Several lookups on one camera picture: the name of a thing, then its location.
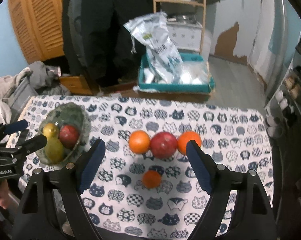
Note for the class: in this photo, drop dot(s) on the small orange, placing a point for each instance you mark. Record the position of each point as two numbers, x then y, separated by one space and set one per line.
152 179

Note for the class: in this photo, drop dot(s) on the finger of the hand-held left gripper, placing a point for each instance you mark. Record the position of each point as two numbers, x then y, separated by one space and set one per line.
15 126
34 143

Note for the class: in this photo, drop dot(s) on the black hooded coat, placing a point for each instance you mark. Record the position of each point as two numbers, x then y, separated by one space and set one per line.
115 30

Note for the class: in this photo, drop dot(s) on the red apple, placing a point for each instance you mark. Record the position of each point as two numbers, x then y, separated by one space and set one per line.
163 145
69 136

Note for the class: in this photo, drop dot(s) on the white packet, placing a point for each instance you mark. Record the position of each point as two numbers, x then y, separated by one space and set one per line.
149 75

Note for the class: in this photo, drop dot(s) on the yellow green mango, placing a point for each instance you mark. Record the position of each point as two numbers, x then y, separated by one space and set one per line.
50 131

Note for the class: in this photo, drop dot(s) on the white printed rice bag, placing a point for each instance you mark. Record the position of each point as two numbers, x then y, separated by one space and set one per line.
160 50

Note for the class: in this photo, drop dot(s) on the white patterned storage box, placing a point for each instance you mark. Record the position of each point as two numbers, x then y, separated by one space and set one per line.
188 36

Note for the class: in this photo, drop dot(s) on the black grey jacket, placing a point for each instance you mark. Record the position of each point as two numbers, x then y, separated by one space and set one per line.
73 30

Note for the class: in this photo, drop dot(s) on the wooden louvered wardrobe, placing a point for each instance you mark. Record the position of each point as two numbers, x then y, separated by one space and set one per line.
38 17

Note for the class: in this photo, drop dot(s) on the person's left hand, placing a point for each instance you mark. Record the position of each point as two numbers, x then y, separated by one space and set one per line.
4 195

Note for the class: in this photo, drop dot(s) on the clear plastic bag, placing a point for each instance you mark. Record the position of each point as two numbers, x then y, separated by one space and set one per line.
193 73

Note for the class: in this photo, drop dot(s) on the yellow-green pear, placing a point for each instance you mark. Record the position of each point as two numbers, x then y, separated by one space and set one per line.
54 151

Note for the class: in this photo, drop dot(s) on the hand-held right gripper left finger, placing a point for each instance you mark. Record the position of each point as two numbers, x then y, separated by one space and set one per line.
90 167

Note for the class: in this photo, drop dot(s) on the teal cardboard box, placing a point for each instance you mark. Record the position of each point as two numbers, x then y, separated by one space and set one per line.
175 88

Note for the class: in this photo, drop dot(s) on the wooden shelf rack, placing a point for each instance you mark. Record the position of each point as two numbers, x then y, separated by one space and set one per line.
180 2

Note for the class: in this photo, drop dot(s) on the dark grey garment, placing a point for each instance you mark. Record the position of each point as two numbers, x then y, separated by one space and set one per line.
44 75

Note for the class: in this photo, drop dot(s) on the dark cloth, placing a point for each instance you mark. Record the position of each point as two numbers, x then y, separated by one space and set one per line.
285 180

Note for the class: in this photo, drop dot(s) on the grey fabric bag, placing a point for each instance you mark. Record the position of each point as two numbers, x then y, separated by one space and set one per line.
23 97

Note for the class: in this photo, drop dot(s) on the silver vertical pipe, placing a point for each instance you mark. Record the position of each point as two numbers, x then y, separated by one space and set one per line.
281 42

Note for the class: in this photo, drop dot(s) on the large orange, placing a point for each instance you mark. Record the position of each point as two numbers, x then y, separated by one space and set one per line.
186 137
139 142

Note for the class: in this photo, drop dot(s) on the steel pot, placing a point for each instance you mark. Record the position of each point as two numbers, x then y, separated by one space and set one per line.
185 18

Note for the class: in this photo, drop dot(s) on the white door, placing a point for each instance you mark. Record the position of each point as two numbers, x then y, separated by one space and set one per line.
260 30

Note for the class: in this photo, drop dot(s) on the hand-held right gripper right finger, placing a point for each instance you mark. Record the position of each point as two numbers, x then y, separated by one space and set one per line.
199 167

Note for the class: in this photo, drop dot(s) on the green glass bowl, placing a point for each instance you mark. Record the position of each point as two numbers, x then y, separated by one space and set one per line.
73 112

